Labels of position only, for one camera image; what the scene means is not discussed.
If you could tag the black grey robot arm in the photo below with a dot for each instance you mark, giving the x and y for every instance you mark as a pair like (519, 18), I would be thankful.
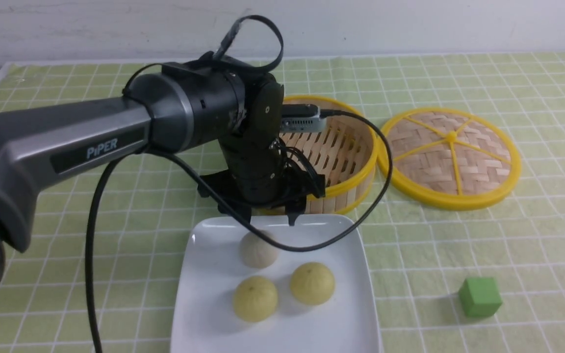
(184, 106)

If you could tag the white steamed bun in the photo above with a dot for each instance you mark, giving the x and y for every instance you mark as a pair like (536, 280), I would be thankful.
(256, 253)

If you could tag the green cube block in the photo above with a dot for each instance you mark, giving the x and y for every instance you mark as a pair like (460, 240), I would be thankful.
(479, 297)

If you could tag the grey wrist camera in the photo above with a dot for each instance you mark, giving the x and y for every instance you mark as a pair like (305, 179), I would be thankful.
(301, 118)

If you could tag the bamboo steamer basket yellow rim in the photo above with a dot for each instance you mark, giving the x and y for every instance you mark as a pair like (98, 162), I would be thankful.
(346, 153)

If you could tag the yellow steamed bun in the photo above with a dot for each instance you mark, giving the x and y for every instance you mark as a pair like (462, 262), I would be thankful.
(312, 283)
(255, 299)

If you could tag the woven bamboo steamer lid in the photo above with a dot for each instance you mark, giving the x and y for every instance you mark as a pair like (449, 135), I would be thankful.
(449, 159)

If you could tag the white square plate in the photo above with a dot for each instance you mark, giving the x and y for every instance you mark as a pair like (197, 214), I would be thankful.
(204, 321)

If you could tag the green checkered tablecloth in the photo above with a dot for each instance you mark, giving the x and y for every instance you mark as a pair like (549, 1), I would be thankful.
(418, 256)

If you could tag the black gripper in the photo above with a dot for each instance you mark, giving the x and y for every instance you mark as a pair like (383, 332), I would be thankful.
(264, 178)

